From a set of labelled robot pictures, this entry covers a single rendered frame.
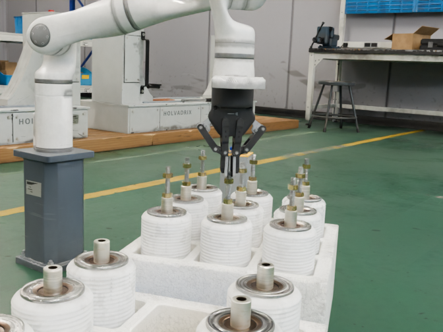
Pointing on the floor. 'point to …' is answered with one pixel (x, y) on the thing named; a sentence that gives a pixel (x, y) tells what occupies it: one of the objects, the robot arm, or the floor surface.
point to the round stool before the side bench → (339, 104)
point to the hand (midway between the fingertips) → (229, 165)
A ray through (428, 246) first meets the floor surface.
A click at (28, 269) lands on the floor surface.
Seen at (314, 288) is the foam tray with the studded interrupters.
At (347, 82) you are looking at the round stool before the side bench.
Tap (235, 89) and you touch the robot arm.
